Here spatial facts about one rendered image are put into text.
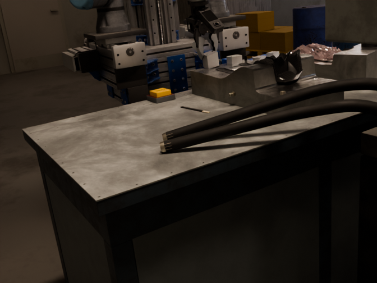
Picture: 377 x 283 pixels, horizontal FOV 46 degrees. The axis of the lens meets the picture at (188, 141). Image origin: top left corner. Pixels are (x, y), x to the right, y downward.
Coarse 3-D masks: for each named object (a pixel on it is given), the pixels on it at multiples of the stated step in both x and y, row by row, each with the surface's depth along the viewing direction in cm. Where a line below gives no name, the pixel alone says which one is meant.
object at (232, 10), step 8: (184, 0) 809; (232, 0) 820; (240, 0) 827; (248, 0) 833; (256, 0) 841; (264, 0) 848; (184, 8) 817; (232, 8) 824; (240, 8) 831; (248, 8) 838; (256, 8) 846; (264, 8) 853; (184, 16) 824; (184, 24) 832
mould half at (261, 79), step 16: (224, 64) 174; (256, 64) 141; (304, 64) 146; (192, 80) 168; (208, 80) 159; (224, 80) 150; (240, 80) 143; (256, 80) 137; (272, 80) 140; (304, 80) 146; (320, 80) 144; (208, 96) 161; (224, 96) 153; (240, 96) 145; (256, 96) 138; (272, 96) 131; (320, 96) 136; (336, 96) 140; (272, 112) 133
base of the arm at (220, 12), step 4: (212, 0) 205; (216, 0) 205; (220, 0) 206; (224, 0) 209; (208, 4) 206; (212, 4) 205; (216, 4) 205; (220, 4) 206; (224, 4) 207; (212, 8) 205; (216, 8) 205; (220, 8) 206; (224, 8) 207; (216, 12) 205; (220, 12) 206; (224, 12) 207; (228, 12) 209; (220, 16) 206; (224, 16) 207
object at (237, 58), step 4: (228, 56) 174; (232, 56) 173; (236, 56) 172; (240, 56) 173; (220, 60) 182; (224, 60) 176; (228, 60) 174; (232, 60) 172; (236, 60) 173; (240, 60) 174
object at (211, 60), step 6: (204, 54) 166; (210, 54) 165; (216, 54) 167; (198, 60) 172; (204, 60) 167; (210, 60) 166; (216, 60) 168; (204, 66) 169; (210, 66) 167; (216, 66) 169
